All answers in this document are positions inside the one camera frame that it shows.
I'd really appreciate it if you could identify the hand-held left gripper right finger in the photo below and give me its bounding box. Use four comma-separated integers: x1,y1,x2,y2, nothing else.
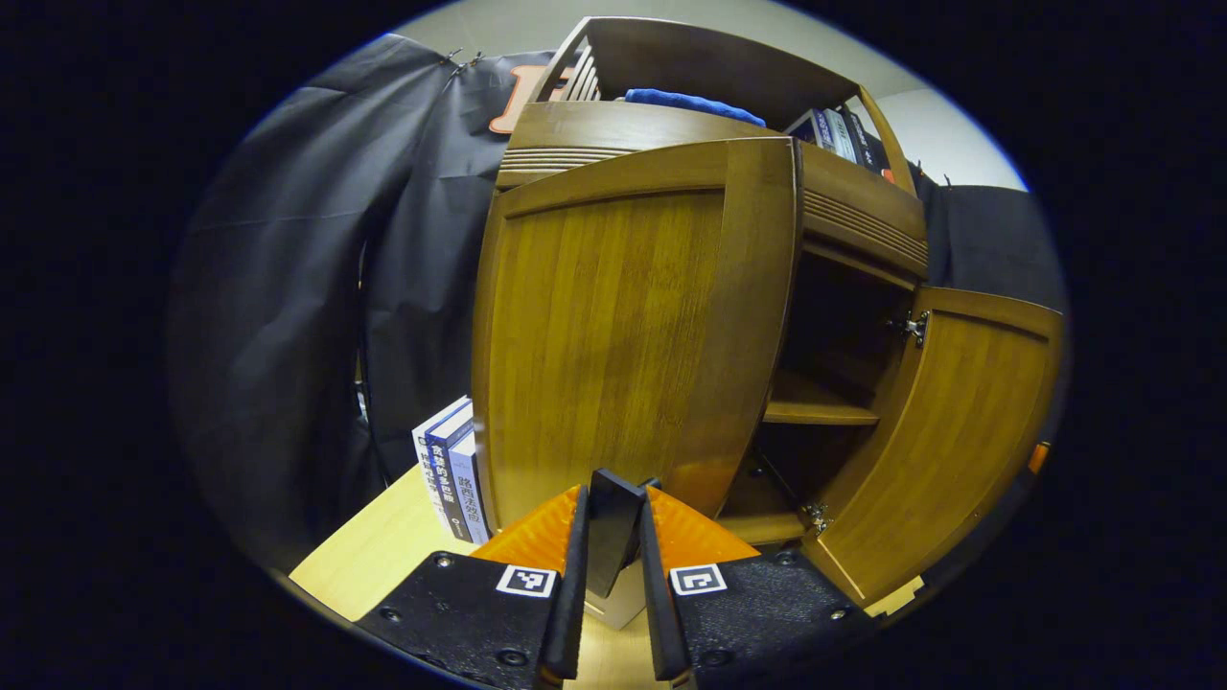
637,484,878,690

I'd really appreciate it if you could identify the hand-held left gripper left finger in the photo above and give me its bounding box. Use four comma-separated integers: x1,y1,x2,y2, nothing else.
355,484,590,690

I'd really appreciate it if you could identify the black door handle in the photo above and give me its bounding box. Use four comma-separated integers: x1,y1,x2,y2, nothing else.
585,468,648,600

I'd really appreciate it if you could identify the wooden shoe cabinet door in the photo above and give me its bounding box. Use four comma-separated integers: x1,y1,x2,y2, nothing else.
470,136,801,629
803,285,1067,610

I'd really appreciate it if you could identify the wooden double-door shoe cabinet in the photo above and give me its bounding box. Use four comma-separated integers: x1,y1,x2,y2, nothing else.
494,16,931,547

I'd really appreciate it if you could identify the wooden inner cabinet shelf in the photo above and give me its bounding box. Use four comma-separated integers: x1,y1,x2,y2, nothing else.
762,369,881,427

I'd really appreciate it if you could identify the dark blue standing book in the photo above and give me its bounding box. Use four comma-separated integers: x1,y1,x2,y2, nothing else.
426,402,480,545

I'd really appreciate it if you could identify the black spine book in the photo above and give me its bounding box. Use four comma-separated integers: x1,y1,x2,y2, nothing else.
839,105,878,173

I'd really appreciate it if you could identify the white spine book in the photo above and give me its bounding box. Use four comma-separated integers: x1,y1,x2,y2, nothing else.
813,107,859,164

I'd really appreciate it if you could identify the book with dark picture cover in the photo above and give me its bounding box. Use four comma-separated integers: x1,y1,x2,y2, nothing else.
784,108,830,147

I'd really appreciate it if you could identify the black backdrop cloth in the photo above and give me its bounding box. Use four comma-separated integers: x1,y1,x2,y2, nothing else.
168,34,1067,576

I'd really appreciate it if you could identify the blue folded towel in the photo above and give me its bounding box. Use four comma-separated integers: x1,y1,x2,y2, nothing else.
624,88,768,128

